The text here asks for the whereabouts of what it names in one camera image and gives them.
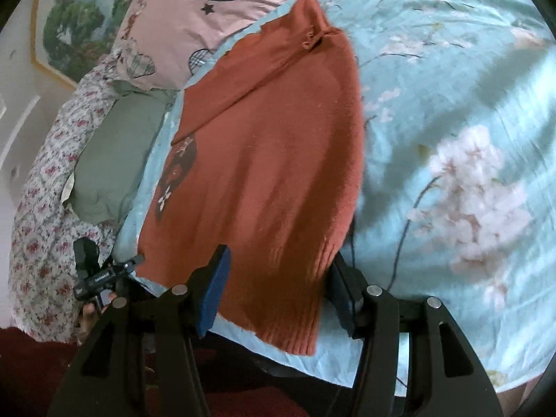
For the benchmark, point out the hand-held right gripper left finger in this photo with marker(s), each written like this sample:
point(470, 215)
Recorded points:
point(212, 299)

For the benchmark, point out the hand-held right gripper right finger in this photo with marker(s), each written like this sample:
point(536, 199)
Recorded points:
point(347, 308)

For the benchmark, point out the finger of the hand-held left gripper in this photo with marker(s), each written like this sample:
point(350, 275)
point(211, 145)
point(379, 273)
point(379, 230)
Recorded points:
point(128, 263)

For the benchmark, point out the orange knit sweater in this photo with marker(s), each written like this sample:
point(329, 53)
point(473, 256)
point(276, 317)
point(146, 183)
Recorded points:
point(269, 169)

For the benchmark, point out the person's left hand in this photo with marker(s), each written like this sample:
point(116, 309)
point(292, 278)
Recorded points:
point(89, 315)

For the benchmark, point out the white red-flowered blanket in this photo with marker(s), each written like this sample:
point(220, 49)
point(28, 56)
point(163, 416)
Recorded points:
point(47, 208)

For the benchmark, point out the green pillow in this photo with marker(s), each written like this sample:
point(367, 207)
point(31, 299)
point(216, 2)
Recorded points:
point(115, 156)

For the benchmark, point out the blue floral bedsheet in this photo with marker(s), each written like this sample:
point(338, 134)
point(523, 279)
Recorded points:
point(438, 108)

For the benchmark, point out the framed landscape painting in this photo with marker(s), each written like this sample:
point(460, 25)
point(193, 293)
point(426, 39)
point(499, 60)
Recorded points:
point(80, 17)

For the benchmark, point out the pink heart-pattern pillow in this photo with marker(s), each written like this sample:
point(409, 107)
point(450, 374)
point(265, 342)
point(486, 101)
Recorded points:
point(182, 17)

